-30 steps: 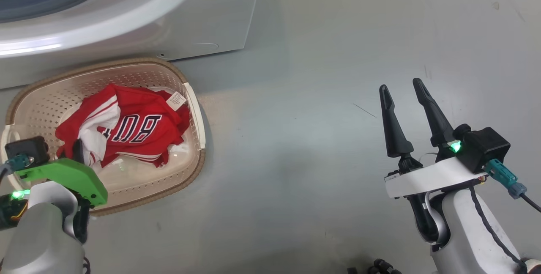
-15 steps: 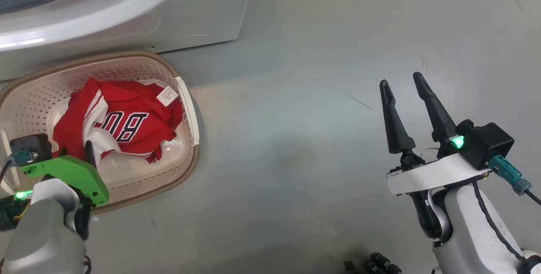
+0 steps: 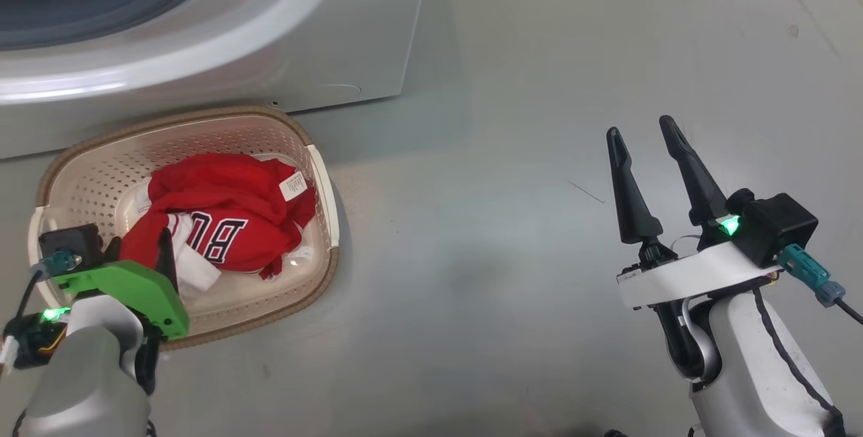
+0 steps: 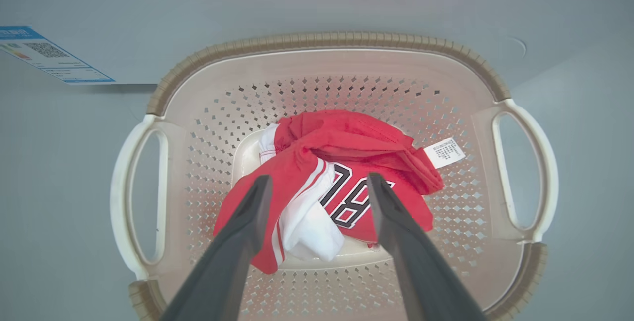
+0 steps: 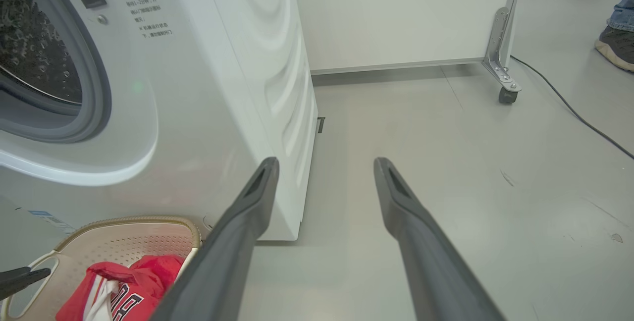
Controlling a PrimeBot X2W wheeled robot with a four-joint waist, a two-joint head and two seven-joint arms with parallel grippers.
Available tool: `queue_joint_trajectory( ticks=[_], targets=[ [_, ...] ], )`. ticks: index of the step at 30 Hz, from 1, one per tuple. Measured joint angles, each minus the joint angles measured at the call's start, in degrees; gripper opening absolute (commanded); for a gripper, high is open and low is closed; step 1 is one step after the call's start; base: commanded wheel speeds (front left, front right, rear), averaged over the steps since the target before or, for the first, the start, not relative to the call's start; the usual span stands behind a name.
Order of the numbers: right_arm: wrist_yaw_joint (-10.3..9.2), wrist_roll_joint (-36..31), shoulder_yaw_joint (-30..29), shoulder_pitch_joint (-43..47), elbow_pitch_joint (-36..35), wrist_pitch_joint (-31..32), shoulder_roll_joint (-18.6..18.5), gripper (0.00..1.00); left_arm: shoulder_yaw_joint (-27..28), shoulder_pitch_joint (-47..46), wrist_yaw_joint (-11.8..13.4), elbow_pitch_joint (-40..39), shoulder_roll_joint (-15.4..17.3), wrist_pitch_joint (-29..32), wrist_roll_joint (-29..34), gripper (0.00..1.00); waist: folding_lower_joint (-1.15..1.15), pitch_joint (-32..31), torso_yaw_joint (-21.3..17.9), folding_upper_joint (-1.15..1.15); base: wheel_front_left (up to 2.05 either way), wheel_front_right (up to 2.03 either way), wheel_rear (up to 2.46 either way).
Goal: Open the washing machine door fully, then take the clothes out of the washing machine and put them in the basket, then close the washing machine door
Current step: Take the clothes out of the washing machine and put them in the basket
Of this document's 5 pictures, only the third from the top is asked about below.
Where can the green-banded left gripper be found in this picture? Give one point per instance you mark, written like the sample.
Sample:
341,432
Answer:
128,288

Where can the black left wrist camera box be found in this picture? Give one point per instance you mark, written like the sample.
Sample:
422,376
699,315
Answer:
67,245

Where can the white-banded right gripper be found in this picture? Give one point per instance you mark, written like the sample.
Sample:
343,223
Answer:
688,275

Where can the white front-load washing machine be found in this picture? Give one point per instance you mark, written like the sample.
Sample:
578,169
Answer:
202,39

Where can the red white sports jersey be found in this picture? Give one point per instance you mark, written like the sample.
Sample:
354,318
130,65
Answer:
222,214

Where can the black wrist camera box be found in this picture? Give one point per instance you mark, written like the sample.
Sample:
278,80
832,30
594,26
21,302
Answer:
775,224
67,245

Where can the cream perforated laundry basket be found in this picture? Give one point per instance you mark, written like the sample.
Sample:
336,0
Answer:
317,221

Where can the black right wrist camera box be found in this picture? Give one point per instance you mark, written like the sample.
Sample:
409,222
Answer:
775,224

